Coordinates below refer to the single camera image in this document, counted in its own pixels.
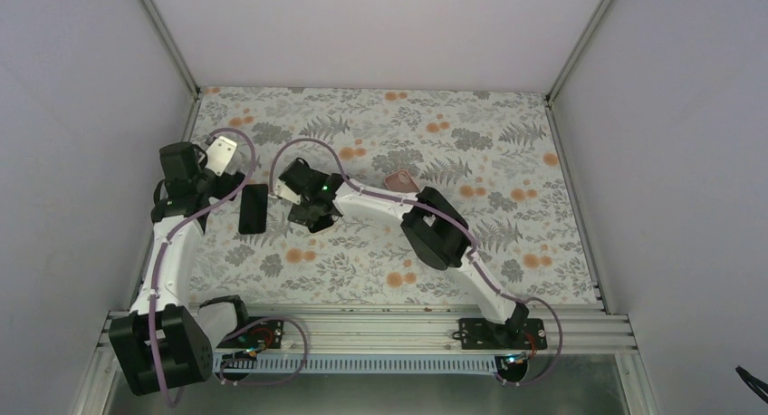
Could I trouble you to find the black smartphone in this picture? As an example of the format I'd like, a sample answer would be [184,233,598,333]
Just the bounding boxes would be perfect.
[238,184,269,235]

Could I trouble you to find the pink phone case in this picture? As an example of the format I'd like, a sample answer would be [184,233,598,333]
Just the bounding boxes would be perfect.
[384,169,420,193]

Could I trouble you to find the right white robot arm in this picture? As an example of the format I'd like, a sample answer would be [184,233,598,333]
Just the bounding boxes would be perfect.
[274,158,529,349]

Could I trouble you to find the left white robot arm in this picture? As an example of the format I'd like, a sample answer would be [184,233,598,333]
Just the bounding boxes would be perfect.
[109,137,253,396]

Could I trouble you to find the floral table mat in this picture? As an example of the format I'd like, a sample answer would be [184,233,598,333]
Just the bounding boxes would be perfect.
[189,86,598,305]

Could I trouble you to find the black object at edge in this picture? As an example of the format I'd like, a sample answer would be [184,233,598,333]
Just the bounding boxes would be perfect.
[735,365,768,403]

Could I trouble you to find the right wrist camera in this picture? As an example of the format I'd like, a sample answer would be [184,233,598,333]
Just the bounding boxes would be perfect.
[273,179,302,205]

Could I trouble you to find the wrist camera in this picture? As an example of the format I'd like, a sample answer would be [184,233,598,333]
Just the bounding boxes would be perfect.
[205,136,238,177]
[273,179,302,205]

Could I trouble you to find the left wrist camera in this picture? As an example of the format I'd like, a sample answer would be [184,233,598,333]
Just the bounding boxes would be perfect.
[205,136,238,177]

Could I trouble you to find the aluminium front rail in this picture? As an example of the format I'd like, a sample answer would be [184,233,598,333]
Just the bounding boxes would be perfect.
[248,304,638,355]

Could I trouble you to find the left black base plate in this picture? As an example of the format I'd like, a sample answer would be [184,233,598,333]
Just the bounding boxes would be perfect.
[218,320,284,351]

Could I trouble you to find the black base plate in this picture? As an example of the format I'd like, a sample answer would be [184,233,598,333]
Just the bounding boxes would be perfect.
[451,318,549,351]
[218,320,284,351]

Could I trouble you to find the perforated cable duct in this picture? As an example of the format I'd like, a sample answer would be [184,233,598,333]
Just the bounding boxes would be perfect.
[214,353,497,375]

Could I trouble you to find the left aluminium frame post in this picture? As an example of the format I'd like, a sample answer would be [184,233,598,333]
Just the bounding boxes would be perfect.
[139,0,200,99]

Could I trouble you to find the aluminium frame post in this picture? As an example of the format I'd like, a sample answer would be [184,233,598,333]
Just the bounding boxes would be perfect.
[545,0,614,108]
[139,0,200,99]

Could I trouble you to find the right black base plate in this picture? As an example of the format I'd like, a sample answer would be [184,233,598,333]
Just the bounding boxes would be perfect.
[451,318,549,351]

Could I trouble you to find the right aluminium frame post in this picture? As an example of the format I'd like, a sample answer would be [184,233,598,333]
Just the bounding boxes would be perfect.
[545,0,614,108]

